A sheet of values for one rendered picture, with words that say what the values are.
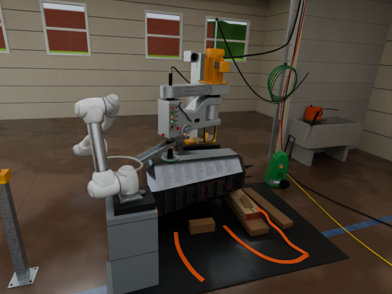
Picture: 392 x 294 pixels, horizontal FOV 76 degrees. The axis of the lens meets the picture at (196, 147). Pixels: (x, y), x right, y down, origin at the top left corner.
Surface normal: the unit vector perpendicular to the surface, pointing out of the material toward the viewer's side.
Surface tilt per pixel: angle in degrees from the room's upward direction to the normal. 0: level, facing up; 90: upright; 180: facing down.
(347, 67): 90
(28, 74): 90
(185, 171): 45
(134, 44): 90
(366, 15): 90
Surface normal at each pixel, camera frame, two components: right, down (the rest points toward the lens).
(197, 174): 0.28, -0.43
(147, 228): 0.34, 0.33
